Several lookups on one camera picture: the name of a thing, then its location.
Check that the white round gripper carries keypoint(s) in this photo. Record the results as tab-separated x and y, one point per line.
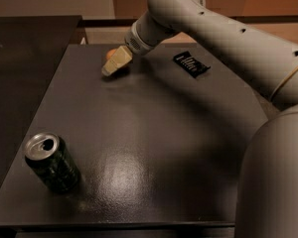
138	42

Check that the black snack bar wrapper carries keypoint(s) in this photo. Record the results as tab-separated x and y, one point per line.
191	65

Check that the orange fruit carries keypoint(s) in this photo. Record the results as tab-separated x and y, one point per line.
110	54

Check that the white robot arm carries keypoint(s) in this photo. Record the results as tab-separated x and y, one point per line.
267	198

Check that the dark green soda can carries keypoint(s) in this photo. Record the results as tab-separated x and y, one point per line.
47	155

